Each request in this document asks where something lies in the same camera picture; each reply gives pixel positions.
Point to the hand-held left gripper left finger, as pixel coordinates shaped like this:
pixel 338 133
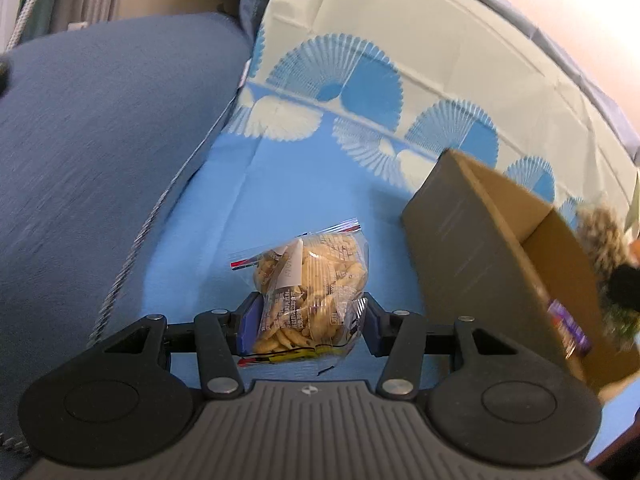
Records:
pixel 247 327

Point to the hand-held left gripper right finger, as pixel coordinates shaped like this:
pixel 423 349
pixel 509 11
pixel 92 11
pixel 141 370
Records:
pixel 372 327

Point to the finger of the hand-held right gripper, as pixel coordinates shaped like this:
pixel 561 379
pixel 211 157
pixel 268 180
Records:
pixel 625 285

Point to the clear bag of mixed nuts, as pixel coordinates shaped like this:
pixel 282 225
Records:
pixel 600 240

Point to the purple snack packet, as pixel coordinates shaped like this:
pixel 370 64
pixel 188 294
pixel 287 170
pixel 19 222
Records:
pixel 567 327

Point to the clear bag of rice crackers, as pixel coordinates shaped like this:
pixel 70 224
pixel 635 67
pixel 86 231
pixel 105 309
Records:
pixel 310 285

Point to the brown cardboard box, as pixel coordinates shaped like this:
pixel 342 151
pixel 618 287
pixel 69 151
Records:
pixel 475 250

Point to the blue fan-print blanket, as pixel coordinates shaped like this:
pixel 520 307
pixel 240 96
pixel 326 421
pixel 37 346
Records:
pixel 300 180

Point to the pale blue cloth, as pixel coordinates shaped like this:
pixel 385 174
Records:
pixel 600 102

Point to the blue sofa cushion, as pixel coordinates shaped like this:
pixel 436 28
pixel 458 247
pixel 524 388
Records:
pixel 100 135

